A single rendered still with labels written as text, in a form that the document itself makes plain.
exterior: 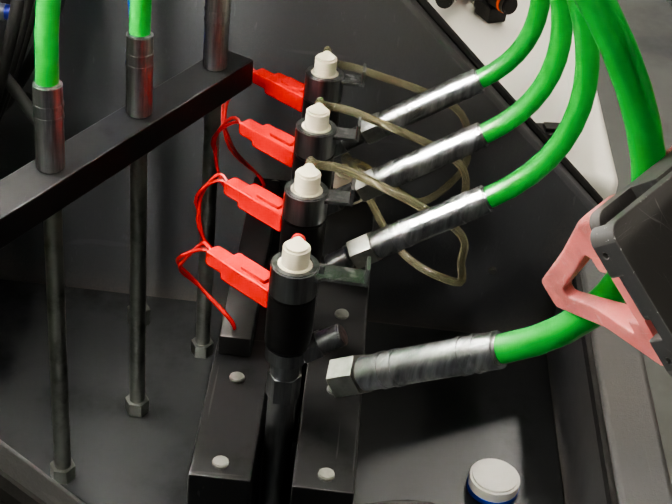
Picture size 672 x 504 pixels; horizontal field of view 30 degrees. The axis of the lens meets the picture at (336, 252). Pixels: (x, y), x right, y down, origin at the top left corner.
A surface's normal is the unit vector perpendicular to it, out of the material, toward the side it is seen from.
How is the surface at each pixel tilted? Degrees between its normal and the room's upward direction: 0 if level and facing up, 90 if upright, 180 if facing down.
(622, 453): 0
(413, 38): 90
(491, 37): 0
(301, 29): 90
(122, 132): 0
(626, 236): 47
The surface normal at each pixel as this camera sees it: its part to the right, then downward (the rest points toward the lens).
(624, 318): -0.33, -0.85
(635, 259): 0.45, -0.17
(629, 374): 0.10, -0.81
